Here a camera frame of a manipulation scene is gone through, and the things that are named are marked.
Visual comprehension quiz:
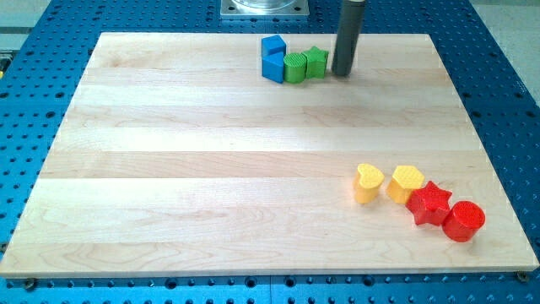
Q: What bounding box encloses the blue triangle block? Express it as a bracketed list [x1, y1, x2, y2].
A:
[262, 52, 284, 84]

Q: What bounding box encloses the green cylinder block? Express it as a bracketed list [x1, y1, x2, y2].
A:
[283, 52, 307, 84]

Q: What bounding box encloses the light wooden board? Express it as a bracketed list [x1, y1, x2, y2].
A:
[1, 32, 538, 279]

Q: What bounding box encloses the yellow heart block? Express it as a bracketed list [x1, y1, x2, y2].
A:
[353, 163, 385, 204]

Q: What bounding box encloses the green star block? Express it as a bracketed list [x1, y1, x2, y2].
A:
[301, 46, 328, 79]

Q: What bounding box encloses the blue cube block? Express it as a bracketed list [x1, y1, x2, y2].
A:
[261, 35, 286, 57]

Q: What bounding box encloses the yellow hexagon block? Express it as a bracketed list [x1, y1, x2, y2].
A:
[386, 165, 425, 204]

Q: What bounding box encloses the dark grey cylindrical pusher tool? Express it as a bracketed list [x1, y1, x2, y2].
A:
[332, 0, 366, 77]

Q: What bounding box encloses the red star block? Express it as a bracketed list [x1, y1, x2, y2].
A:
[406, 181, 452, 226]

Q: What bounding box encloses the red cylinder block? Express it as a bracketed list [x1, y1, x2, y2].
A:
[442, 201, 486, 242]

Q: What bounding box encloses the left board clamp screw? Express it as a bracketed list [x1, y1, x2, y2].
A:
[22, 278, 38, 291]

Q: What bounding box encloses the board clamp screw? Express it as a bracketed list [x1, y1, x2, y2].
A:
[516, 271, 529, 283]
[22, 278, 38, 291]

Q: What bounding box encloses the right board clamp screw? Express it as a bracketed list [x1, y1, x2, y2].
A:
[516, 271, 529, 283]

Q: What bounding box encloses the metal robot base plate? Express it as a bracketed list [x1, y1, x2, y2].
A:
[219, 0, 310, 18]

